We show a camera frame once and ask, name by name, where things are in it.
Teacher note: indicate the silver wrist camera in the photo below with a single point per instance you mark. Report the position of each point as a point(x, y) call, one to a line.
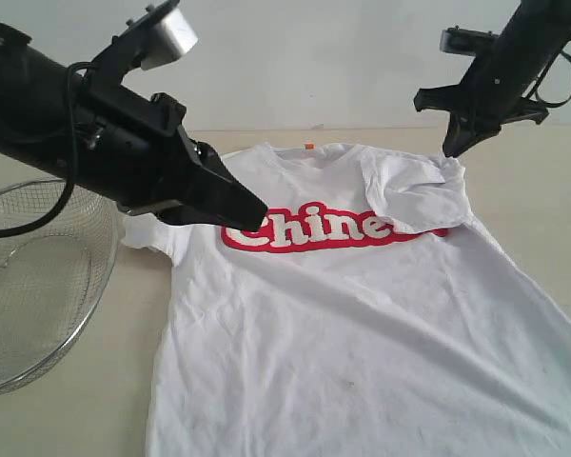
point(160, 37)
point(460, 41)

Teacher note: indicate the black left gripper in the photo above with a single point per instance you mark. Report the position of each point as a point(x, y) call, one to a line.
point(135, 152)

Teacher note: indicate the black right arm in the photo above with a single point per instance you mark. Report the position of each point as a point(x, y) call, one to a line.
point(544, 25)

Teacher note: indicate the silver wire mesh basket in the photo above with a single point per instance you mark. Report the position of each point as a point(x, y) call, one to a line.
point(51, 282)

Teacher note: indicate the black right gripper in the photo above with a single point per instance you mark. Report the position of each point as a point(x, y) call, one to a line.
point(491, 94)

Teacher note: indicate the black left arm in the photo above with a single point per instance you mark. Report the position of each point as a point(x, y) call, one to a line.
point(37, 103)

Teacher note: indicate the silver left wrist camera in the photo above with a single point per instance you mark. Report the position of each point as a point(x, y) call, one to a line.
point(160, 37)

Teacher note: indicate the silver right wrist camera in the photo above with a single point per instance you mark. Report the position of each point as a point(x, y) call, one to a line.
point(460, 41)

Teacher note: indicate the white t-shirt red logo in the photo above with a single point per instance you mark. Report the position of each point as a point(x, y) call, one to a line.
point(372, 314)

